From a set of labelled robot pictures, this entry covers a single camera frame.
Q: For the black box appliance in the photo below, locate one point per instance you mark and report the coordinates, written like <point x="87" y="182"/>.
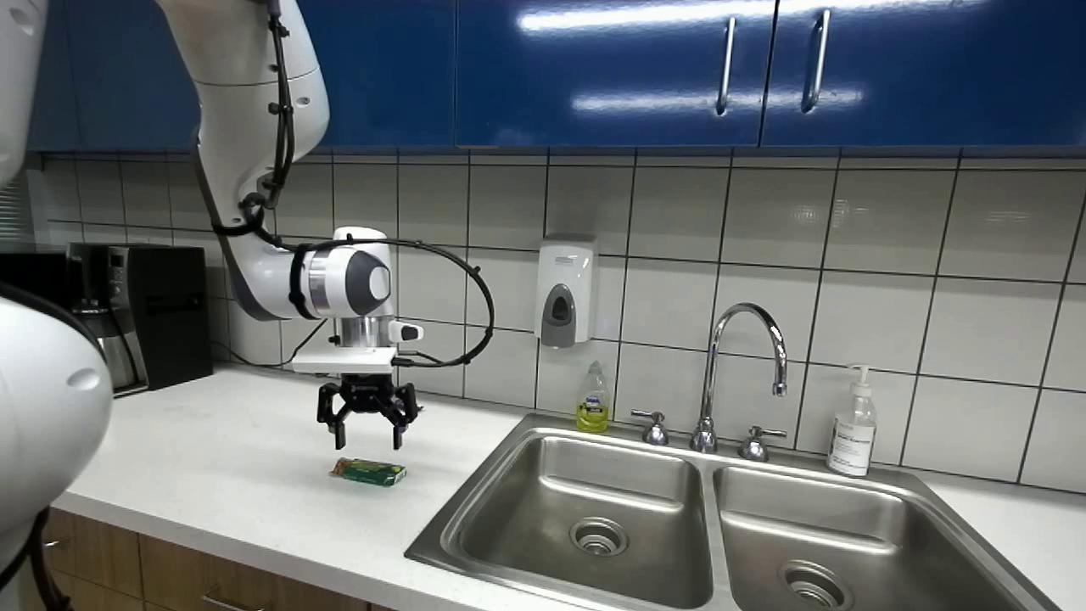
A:
<point x="30" y="274"/>

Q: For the wooden base cabinet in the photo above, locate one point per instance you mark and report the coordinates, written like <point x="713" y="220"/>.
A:
<point x="171" y="573"/>

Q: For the steel sink drain strainer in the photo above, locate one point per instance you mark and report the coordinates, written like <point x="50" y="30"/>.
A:
<point x="599" y="535"/>
<point x="815" y="584"/>

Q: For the black coffee maker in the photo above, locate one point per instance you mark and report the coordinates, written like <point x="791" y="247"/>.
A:
<point x="171" y="311"/>

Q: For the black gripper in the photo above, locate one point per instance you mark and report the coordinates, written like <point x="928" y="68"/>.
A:
<point x="366" y="394"/>

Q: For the white wall soap dispenser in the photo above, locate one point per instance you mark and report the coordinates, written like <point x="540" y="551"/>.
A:
<point x="564" y="283"/>

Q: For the blue cabinet door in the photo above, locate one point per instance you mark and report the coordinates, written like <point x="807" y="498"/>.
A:
<point x="633" y="68"/>
<point x="112" y="88"/>
<point x="383" y="79"/>
<point x="937" y="68"/>

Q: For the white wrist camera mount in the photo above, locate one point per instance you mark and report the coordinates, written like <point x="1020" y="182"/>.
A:
<point x="342" y="362"/>

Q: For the stainless steel coffee carafe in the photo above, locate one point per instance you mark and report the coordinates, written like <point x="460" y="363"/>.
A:
<point x="112" y="351"/>

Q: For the green packet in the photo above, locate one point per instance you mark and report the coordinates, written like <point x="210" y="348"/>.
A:
<point x="366" y="472"/>

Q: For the yellow dish soap bottle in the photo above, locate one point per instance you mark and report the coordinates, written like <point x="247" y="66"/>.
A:
<point x="591" y="408"/>

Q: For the stainless steel double sink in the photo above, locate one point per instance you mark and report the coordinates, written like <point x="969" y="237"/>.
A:
<point x="589" y="487"/>

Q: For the chrome gooseneck faucet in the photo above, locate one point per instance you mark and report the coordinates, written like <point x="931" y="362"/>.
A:
<point x="713" y="362"/>

